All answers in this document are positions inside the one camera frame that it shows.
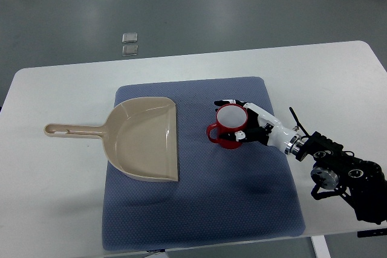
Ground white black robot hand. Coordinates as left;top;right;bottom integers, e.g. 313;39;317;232
214;100;301;155

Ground red cup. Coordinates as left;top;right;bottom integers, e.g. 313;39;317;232
206;103;248;149

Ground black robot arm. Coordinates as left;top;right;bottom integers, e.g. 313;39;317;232
289;108;386;225

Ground beige plastic dustpan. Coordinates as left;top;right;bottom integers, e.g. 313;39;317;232
44;97;179;182

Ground blue grey cloth mat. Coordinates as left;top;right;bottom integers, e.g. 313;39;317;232
102;77;305;251

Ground white table leg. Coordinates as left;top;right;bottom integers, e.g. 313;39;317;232
311;235;331;258

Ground lower metal floor plate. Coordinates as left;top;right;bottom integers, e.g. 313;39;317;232
122;44;138;56

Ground metal floor plate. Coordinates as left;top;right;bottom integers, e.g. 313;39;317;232
122;32;138;44
122;44;138;56

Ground upper metal floor plate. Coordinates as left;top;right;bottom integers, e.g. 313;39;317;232
122;32;138;44

